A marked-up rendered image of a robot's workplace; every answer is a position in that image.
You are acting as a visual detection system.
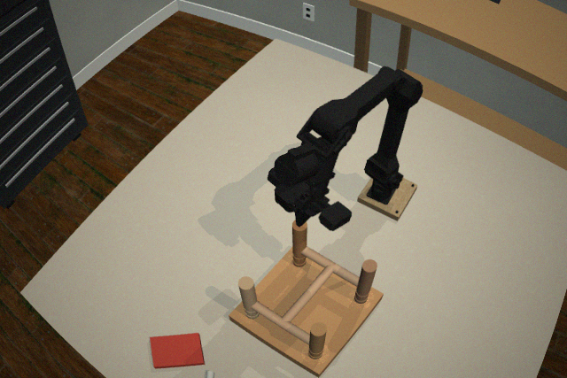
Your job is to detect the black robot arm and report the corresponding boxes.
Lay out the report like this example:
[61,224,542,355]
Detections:
[275,66,423,213]

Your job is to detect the wooden stool legs with h-shaped crossbars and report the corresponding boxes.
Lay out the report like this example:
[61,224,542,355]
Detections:
[238,220,377,359]

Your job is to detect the red flat rectangular pad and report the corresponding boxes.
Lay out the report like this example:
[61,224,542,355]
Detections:
[150,333,205,369]

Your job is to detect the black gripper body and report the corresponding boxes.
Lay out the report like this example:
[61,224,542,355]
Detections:
[268,167,352,231]

